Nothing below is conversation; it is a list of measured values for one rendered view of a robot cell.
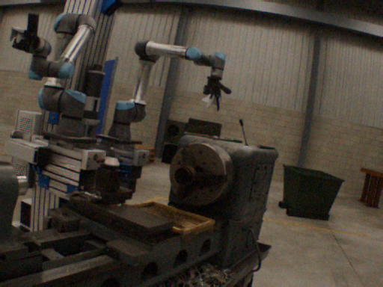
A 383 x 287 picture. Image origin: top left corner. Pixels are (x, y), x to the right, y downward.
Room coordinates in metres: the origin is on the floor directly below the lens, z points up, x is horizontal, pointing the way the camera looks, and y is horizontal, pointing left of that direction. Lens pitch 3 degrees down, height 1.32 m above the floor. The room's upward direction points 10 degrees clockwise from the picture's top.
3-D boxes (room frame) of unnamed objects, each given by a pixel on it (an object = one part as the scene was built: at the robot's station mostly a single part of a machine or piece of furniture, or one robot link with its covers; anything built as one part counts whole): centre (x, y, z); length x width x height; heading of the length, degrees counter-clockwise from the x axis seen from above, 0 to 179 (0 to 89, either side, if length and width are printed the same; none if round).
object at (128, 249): (1.22, 0.25, 0.90); 0.47 x 0.30 x 0.06; 62
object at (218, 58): (2.10, -0.07, 1.72); 0.09 x 0.08 x 0.11; 68
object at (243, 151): (2.16, -0.25, 1.06); 0.59 x 0.48 x 0.39; 152
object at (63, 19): (1.71, 0.76, 1.54); 0.15 x 0.12 x 0.55; 90
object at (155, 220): (1.27, 0.24, 0.95); 0.43 x 0.17 x 0.05; 62
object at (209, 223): (1.56, 0.06, 0.89); 0.36 x 0.30 x 0.04; 62
